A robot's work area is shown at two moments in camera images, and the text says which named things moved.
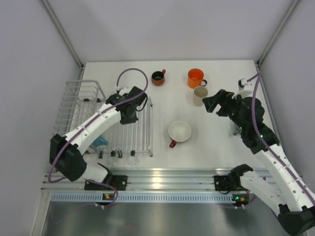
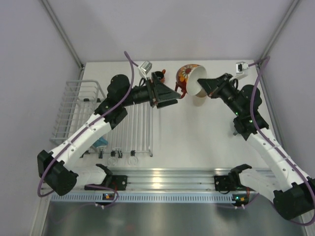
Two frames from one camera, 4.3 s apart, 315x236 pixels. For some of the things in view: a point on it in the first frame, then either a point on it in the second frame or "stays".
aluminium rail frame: [156, 181] stays
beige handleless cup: [200, 92] stays
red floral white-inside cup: [178, 131] → [187, 76]
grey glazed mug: [236, 131] stays
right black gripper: [223, 98] → [209, 85]
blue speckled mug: [100, 141] stays
